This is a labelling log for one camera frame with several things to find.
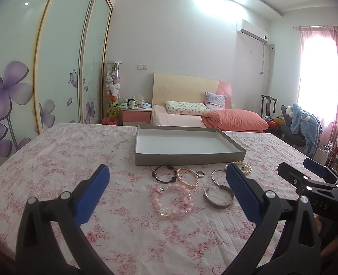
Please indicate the pink curtain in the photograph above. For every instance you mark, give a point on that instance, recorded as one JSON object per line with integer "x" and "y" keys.
{"x": 318, "y": 86}

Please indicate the red waste basket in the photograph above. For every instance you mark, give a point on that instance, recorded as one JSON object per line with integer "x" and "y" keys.
{"x": 110, "y": 121}

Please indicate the white mug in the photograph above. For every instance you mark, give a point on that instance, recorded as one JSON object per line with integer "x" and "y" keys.
{"x": 132, "y": 104}

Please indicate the thin silver bangle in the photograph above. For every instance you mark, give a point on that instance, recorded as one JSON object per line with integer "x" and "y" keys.
{"x": 223, "y": 171}

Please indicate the white air conditioner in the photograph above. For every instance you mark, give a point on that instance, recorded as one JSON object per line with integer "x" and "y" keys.
{"x": 252, "y": 31}

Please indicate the wide silver cuff bangle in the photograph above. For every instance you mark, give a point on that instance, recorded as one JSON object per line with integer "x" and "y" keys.
{"x": 219, "y": 206}

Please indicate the dark wooden chair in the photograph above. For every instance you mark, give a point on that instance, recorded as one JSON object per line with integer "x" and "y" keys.
{"x": 268, "y": 106}

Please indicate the clear tube of plush toys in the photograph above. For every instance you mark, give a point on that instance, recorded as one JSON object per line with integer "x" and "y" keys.
{"x": 112, "y": 82}

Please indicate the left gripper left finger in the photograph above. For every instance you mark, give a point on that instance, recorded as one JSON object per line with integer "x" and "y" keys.
{"x": 37, "y": 250}

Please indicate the yellow green plush toy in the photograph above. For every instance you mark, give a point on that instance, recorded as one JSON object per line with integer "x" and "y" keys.
{"x": 113, "y": 109}

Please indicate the folded coral duvet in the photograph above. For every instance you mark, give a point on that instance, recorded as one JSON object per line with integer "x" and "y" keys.
{"x": 236, "y": 120}

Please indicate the pink bedside table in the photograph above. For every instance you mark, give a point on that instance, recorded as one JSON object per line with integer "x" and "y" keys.
{"x": 136, "y": 116}

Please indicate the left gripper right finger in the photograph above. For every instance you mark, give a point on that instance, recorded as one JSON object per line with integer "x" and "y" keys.
{"x": 298, "y": 249}

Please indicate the beige pink headboard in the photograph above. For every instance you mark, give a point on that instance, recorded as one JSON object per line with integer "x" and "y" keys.
{"x": 175, "y": 87}

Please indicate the sliding wardrobe with flowers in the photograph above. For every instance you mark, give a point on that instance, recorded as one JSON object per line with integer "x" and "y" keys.
{"x": 52, "y": 58}

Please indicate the wall switch plate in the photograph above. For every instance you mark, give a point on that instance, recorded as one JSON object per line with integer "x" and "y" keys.
{"x": 142, "y": 67}

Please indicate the grey armchair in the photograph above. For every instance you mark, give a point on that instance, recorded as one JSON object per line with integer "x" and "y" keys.
{"x": 296, "y": 140}

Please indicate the pink floral tablecloth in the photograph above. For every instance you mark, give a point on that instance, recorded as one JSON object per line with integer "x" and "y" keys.
{"x": 125, "y": 229}

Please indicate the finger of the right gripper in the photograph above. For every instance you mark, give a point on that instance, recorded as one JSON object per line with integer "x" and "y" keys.
{"x": 304, "y": 185}
{"x": 328, "y": 174}

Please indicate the lilac square cushion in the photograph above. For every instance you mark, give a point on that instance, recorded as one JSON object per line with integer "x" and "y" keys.
{"x": 215, "y": 101}

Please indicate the blue plush garment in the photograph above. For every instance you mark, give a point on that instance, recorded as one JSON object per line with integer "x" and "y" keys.
{"x": 308, "y": 125}

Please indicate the bed with pink sheet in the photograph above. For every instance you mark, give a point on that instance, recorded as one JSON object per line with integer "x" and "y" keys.
{"x": 161, "y": 117}

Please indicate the person's right hand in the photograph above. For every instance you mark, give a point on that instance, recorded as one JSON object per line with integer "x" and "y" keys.
{"x": 335, "y": 246}

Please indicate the floral white pillow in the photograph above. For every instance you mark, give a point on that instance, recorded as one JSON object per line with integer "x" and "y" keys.
{"x": 186, "y": 108}

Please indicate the grey shallow cardboard tray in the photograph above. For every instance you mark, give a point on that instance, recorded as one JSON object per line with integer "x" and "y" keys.
{"x": 184, "y": 146}

